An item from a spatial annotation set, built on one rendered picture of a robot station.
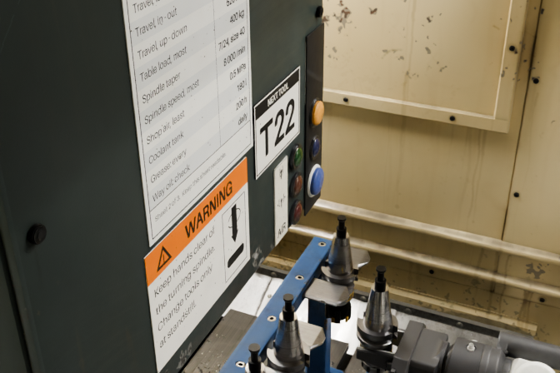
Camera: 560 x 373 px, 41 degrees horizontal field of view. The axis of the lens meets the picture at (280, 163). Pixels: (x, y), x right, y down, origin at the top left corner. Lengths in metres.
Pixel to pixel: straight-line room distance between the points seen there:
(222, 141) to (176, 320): 0.14
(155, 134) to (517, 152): 1.11
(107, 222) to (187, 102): 0.11
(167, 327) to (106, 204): 0.14
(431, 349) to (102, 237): 0.78
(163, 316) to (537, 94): 1.04
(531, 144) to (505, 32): 0.23
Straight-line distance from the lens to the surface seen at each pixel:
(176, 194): 0.53
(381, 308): 1.15
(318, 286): 1.27
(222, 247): 0.62
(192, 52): 0.52
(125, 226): 0.49
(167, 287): 0.56
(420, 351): 1.17
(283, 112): 0.69
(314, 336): 1.17
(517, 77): 1.46
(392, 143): 1.58
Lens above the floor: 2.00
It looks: 29 degrees down
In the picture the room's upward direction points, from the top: straight up
